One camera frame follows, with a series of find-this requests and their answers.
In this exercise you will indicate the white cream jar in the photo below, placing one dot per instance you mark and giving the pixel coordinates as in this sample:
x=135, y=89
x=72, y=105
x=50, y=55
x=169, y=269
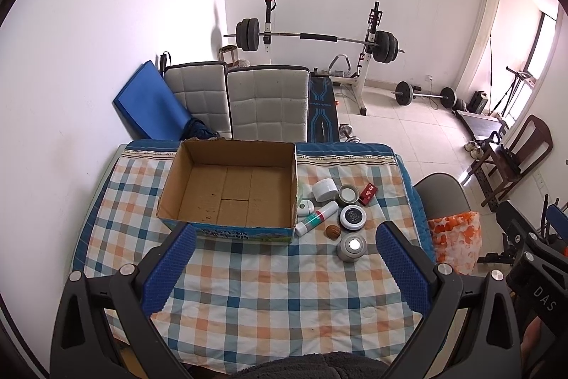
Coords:
x=324, y=190

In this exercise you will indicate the chrome dumbbell on floor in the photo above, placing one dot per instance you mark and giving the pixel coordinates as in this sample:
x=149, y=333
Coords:
x=345, y=132

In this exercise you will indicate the white green tube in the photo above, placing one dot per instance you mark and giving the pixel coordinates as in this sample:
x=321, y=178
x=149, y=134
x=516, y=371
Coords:
x=316, y=218

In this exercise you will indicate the black blue weight bench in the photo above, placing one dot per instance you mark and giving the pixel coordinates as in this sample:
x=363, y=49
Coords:
x=322, y=120

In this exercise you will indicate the plaid checkered tablecloth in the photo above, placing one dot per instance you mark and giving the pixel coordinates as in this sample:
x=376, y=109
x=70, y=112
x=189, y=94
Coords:
x=239, y=303

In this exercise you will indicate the dark blue knit bag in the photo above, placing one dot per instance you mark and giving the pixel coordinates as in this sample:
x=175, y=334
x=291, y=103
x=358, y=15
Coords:
x=197, y=129

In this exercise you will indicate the blue folded mat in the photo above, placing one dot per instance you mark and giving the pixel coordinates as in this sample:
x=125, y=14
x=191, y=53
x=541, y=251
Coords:
x=149, y=106

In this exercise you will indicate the grey metal tin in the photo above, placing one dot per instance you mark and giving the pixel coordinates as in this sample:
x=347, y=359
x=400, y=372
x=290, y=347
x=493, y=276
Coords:
x=351, y=247

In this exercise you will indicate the grey padded chair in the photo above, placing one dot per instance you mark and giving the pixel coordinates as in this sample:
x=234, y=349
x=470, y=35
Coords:
x=268, y=102
x=200, y=88

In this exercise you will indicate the brown walnut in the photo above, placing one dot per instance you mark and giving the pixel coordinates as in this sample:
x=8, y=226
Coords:
x=333, y=232

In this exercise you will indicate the grey tape roll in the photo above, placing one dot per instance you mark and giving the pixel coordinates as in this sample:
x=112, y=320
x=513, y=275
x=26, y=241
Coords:
x=348, y=195

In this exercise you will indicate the left grey padded chair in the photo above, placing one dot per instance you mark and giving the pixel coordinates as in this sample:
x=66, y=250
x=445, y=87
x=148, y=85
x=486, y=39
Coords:
x=200, y=88

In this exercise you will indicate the grey folding chair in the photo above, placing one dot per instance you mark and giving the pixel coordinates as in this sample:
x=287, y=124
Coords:
x=442, y=195

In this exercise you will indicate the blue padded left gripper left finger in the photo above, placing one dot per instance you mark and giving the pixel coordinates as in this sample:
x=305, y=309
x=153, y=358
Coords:
x=83, y=345

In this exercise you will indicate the small red box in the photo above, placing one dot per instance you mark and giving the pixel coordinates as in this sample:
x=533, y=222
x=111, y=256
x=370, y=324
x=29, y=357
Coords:
x=367, y=194

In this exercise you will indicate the white squat rack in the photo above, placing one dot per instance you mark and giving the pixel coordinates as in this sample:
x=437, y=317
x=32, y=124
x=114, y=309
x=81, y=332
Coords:
x=355, y=80

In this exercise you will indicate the cardboard box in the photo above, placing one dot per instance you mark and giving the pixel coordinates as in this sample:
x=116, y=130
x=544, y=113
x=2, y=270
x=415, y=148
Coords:
x=233, y=189

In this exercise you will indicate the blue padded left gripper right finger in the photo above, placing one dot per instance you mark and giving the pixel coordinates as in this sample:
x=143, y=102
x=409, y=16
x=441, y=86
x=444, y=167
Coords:
x=488, y=344

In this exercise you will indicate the small white floss case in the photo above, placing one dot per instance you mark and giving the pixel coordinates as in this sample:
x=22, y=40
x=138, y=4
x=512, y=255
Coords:
x=305, y=208

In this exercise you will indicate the orange white patterned bag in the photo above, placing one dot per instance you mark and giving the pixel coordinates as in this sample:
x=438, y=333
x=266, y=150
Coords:
x=457, y=240

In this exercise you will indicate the right grey padded chair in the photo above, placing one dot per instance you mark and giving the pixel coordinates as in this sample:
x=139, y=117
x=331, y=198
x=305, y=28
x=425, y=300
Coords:
x=268, y=102

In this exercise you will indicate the dark wooden chair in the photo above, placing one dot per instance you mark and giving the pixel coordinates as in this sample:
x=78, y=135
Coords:
x=500, y=167

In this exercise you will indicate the large barbell on rack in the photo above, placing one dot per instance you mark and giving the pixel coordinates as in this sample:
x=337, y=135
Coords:
x=384, y=47

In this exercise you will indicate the black lidded white jar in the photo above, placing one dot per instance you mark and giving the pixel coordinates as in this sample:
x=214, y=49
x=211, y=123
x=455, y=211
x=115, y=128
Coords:
x=353, y=217

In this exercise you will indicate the small barbell on floor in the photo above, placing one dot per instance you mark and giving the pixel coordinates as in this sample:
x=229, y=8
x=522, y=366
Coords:
x=405, y=94

